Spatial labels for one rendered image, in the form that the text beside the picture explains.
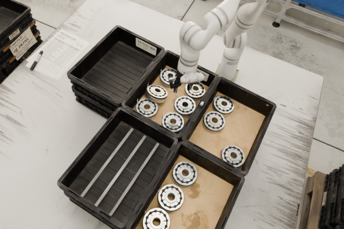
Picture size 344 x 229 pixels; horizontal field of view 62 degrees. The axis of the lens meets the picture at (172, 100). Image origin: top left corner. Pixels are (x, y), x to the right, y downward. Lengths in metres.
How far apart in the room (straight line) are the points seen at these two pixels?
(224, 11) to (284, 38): 2.23
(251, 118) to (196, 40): 0.62
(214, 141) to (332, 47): 2.30
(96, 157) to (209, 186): 0.49
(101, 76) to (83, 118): 0.23
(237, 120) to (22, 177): 1.01
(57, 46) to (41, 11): 1.38
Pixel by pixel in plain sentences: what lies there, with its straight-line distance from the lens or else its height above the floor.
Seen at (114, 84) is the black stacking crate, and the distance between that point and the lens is 1.45.
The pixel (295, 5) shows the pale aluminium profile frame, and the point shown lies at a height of 0.30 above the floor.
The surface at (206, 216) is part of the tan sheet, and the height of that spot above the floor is 0.83.
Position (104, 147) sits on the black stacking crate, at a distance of 1.29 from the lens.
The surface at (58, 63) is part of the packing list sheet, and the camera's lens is 1.74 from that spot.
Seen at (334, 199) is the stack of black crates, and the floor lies 0.30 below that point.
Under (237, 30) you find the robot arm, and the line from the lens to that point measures 1.33.
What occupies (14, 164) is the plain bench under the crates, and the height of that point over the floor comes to 0.70.
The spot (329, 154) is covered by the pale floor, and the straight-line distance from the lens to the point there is 2.62.
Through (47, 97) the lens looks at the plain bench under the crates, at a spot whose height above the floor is 0.70.
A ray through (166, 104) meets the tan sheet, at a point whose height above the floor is 0.83.
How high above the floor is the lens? 2.00
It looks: 57 degrees down
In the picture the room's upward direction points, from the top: 11 degrees clockwise
